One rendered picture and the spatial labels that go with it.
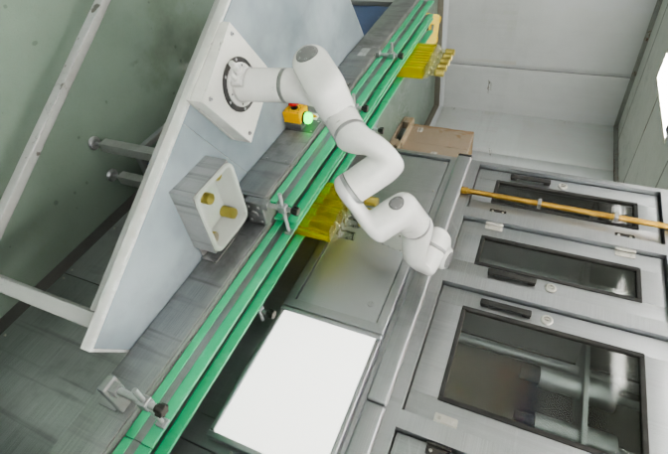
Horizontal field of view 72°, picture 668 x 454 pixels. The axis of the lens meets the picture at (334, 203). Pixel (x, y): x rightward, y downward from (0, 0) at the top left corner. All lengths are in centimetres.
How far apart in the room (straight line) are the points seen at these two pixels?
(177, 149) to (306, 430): 81
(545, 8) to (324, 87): 631
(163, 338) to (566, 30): 675
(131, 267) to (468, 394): 95
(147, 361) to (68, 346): 50
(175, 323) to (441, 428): 75
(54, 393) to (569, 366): 149
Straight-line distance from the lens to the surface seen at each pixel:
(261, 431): 135
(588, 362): 153
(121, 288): 128
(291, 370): 140
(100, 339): 130
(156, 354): 133
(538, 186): 199
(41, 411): 169
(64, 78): 178
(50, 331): 186
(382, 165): 107
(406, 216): 110
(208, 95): 130
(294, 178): 155
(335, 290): 153
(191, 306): 138
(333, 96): 109
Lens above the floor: 161
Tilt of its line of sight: 21 degrees down
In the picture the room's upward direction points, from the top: 102 degrees clockwise
